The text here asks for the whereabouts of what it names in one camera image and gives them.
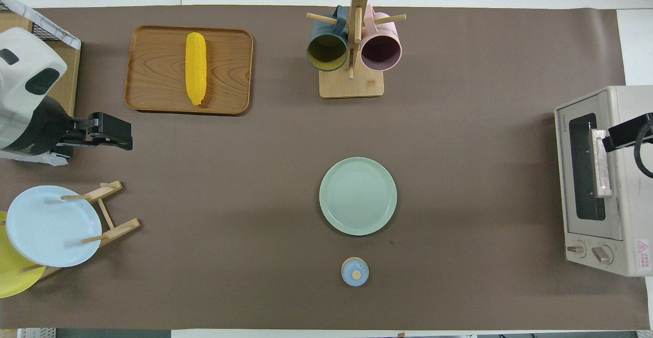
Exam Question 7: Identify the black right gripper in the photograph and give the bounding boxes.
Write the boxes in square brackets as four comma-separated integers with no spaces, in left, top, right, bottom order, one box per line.
[602,114,653,152]

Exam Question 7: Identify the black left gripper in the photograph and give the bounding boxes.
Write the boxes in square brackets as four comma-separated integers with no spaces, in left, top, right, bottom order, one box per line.
[54,112,134,159]

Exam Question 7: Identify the white toaster oven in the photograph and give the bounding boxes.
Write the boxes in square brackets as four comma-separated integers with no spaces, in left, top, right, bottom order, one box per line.
[555,86,653,277]

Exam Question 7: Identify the yellow corn cob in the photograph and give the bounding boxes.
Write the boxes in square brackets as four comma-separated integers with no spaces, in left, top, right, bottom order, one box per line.
[185,32,207,106]

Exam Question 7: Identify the pale green plate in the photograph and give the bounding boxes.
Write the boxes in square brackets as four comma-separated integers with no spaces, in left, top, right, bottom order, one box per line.
[319,157,398,237]

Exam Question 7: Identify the white plastic sheet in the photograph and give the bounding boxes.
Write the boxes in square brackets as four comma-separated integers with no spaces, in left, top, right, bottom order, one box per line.
[0,149,68,167]

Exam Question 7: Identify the wooden plate rack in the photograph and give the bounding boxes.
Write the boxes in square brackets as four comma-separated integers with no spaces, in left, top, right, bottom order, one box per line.
[20,180,141,280]

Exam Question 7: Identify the light blue plate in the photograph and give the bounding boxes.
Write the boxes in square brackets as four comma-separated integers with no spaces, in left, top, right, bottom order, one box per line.
[5,185,103,268]

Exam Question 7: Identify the brown wooden tray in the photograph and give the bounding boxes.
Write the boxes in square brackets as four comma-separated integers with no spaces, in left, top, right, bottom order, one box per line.
[124,25,254,116]

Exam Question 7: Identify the brown table mat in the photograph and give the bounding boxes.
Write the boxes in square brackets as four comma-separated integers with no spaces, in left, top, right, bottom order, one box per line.
[0,6,651,331]

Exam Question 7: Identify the yellow plate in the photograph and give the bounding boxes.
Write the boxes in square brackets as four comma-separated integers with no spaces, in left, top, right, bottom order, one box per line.
[0,211,46,299]

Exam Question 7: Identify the dark blue mug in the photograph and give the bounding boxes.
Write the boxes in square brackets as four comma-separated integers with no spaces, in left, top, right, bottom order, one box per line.
[306,6,349,72]

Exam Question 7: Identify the wooden mug tree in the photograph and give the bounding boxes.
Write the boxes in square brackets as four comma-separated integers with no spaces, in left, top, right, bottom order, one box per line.
[306,0,407,99]

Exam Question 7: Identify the pink mug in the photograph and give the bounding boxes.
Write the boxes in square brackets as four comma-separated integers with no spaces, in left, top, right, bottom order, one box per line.
[360,5,403,72]

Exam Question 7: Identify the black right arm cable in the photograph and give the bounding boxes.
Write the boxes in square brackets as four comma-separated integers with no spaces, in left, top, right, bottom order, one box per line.
[634,116,653,179]

